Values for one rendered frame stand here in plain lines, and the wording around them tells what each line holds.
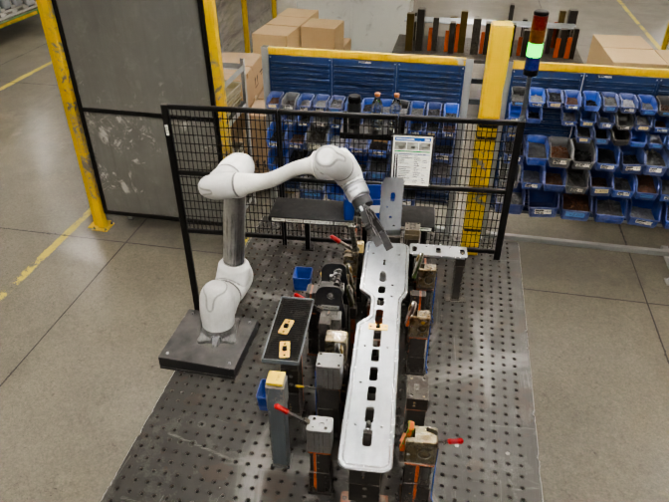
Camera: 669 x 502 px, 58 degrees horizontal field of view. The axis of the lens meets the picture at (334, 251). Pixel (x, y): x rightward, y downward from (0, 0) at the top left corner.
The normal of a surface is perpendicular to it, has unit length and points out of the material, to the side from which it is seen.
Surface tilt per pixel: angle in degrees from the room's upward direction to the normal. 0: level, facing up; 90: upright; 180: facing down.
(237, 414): 0
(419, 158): 90
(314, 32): 90
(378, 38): 90
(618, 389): 0
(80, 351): 0
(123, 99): 91
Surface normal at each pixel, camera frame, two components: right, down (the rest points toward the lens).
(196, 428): 0.00, -0.83
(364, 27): -0.19, 0.55
